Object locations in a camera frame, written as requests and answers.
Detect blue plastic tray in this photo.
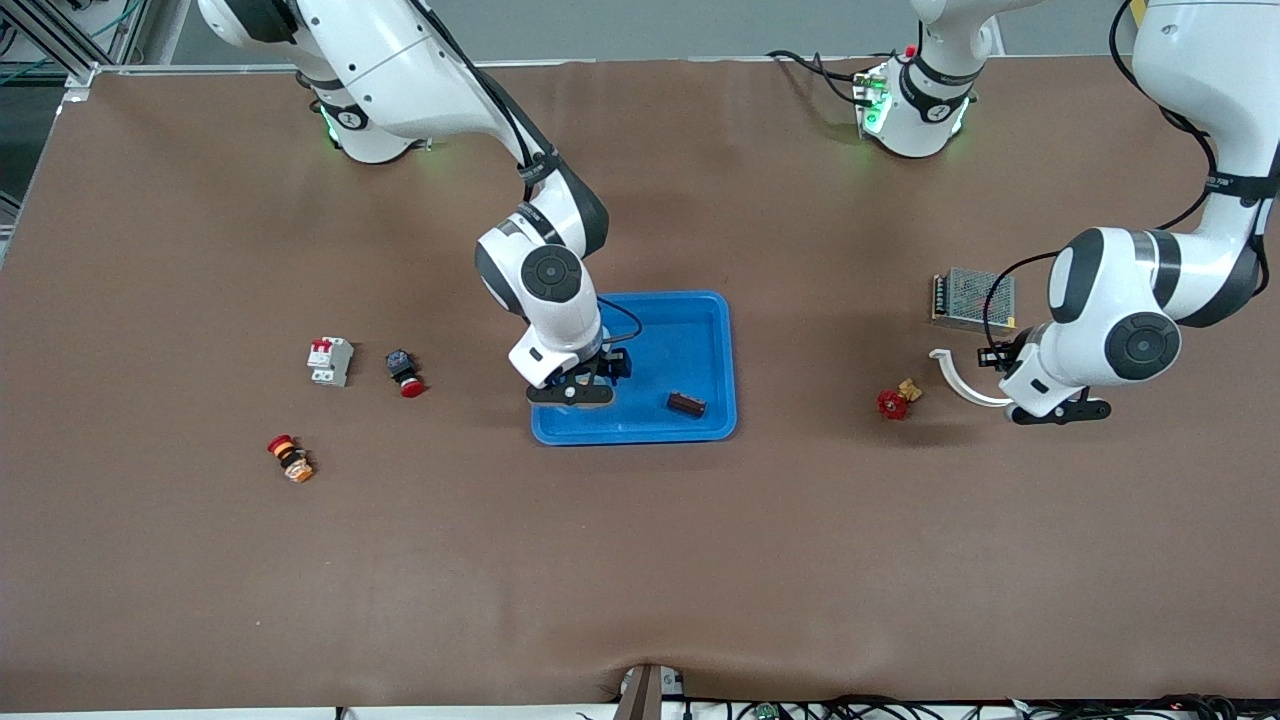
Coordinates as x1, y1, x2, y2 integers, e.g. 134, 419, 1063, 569
531, 291, 739, 447

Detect brown table mat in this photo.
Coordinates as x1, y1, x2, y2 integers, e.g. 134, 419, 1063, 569
0, 55, 1280, 713

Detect black base cable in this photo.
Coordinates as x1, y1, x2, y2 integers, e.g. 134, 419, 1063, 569
766, 47, 873, 107

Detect metal mesh power supply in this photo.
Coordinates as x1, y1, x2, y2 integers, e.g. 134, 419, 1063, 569
930, 266, 1018, 335

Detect white circuit breaker red switch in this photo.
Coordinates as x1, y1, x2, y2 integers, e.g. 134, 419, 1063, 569
307, 336, 354, 388

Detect white curved plastic clip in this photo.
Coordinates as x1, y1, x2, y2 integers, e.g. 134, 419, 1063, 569
929, 348, 1013, 408

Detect metal table clamp bracket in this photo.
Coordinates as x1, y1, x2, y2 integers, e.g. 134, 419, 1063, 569
612, 663, 686, 720

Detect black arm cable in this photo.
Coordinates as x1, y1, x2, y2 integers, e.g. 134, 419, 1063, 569
983, 0, 1221, 351
415, 0, 644, 349

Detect aluminium frame profile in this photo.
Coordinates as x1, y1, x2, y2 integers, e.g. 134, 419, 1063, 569
0, 0, 151, 89

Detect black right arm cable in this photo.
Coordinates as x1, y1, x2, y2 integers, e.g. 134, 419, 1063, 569
415, 0, 644, 349

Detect red yellow button white end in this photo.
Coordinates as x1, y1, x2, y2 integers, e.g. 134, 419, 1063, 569
267, 434, 315, 484

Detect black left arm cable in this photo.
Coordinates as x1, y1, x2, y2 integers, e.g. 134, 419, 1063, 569
983, 0, 1221, 351

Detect red mushroom button black body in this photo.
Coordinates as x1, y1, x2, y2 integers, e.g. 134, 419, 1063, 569
386, 349, 426, 399

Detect red handle brass valve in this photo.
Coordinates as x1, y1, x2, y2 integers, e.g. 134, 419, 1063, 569
877, 378, 923, 422

